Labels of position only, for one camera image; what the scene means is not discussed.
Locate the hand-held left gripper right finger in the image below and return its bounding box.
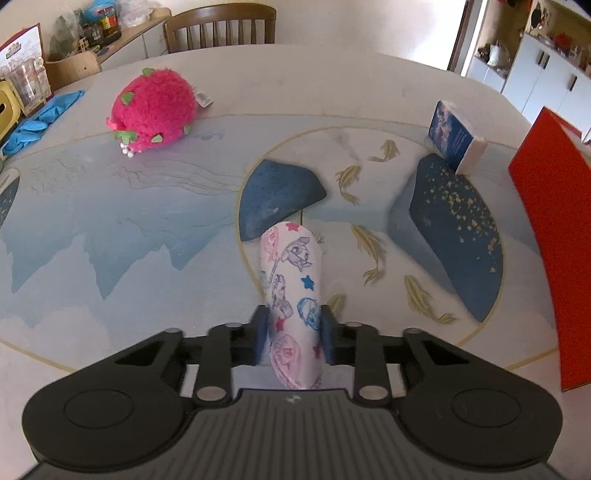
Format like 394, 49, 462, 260
320, 305, 468, 407

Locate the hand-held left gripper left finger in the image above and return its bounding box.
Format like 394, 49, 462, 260
111, 305, 271, 407

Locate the white printed cloth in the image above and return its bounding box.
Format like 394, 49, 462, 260
259, 220, 327, 391

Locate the red white cardboard box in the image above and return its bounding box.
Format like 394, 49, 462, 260
508, 107, 591, 393

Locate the blue book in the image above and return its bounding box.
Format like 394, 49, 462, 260
427, 100, 489, 176

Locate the pink strawberry plush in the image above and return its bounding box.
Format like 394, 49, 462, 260
106, 68, 214, 160

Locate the blue rubber glove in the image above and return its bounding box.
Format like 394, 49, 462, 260
37, 89, 86, 125
1, 117, 49, 157

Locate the wooden dining chair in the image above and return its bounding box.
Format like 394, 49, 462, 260
164, 4, 277, 54

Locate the wooden sideboard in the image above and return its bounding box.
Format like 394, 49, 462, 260
44, 8, 173, 91

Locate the dark wooden door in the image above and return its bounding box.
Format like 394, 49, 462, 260
446, 0, 481, 75

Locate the white entry cabinet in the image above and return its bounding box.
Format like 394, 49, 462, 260
464, 0, 591, 136

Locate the yellow green tissue box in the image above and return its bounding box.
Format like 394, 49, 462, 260
0, 76, 25, 145

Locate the dark jar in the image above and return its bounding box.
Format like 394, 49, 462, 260
99, 14, 122, 39

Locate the clear plastic bag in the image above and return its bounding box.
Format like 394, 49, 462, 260
117, 0, 153, 24

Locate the red printed gift box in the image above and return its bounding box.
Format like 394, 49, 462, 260
0, 25, 52, 117

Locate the glass vase with plants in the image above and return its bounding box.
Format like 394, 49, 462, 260
48, 14, 84, 61

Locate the blue globe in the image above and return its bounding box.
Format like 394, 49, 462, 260
82, 0, 119, 22

